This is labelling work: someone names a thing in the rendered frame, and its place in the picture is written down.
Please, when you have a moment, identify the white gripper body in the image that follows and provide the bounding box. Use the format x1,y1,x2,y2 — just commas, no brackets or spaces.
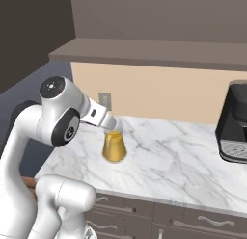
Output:
100,113,125,135

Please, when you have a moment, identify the yellow pitcher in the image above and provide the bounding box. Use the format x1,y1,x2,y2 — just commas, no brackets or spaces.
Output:
101,130,128,164

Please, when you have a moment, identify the grey-brown drawer front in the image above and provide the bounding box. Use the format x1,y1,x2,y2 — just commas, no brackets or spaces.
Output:
92,193,154,220
84,210,152,239
152,202,247,235

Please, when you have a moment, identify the brown wooden furniture edge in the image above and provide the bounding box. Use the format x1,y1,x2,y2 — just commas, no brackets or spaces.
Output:
20,175,39,199

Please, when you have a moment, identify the black coffee machine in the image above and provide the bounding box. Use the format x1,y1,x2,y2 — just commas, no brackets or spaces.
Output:
214,79,247,165

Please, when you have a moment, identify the grey wall outlet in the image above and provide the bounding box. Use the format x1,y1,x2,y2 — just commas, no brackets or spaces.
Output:
97,92,113,112

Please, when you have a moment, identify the silver drawer handle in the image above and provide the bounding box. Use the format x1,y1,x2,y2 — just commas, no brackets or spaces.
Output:
171,219,247,239
197,215,236,227
86,219,119,231
95,203,137,214

